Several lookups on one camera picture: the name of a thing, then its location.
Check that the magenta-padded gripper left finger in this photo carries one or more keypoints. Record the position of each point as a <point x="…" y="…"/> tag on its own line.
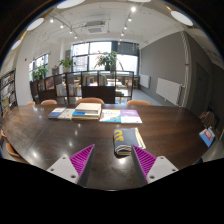
<point x="71" y="168"/>

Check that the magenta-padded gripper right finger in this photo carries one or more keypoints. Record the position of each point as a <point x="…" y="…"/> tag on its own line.
<point x="156" y="168"/>

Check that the yellowish book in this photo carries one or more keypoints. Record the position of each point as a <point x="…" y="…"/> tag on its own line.
<point x="85" y="118"/>

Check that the white thin book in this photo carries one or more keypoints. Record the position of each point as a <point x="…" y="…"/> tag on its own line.
<point x="67" y="114"/>

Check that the blue-covered book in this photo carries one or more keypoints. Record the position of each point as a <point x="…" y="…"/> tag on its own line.
<point x="81" y="114"/>

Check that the dark blue book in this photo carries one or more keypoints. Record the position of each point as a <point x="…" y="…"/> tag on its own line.
<point x="56" y="113"/>

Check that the purple and white book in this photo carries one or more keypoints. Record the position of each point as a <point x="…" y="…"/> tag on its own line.
<point x="130" y="116"/>

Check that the blue and red magazine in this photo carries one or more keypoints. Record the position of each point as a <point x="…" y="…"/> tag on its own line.
<point x="207" y="136"/>

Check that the orange upholstered chair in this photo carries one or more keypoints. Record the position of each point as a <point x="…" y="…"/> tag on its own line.
<point x="30" y="103"/>
<point x="49" y="102"/>
<point x="90" y="100"/>
<point x="13" y="150"/>
<point x="139" y="102"/>

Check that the large white radiator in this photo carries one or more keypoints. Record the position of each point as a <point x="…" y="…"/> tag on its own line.
<point x="168" y="90"/>

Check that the dark open shelf unit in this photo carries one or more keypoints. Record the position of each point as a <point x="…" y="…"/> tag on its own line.
<point x="98" y="94"/>

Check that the small white radiator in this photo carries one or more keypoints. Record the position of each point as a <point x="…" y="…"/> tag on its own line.
<point x="144" y="81"/>

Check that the small potted plant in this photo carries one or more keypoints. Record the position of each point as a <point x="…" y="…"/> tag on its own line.
<point x="40" y="71"/>

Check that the medium potted plant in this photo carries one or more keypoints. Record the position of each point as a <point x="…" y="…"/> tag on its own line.
<point x="66" y="62"/>

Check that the large leafy potted plant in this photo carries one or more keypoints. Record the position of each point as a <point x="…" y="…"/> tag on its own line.
<point x="106" y="59"/>

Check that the ceiling air conditioner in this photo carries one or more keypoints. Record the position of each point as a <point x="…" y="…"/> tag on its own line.
<point x="96" y="27"/>

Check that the ceiling lights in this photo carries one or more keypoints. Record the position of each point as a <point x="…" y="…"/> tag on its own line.
<point x="133" y="9"/>

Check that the tall wall bookshelf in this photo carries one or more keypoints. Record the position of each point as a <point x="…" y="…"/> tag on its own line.
<point x="7" y="91"/>

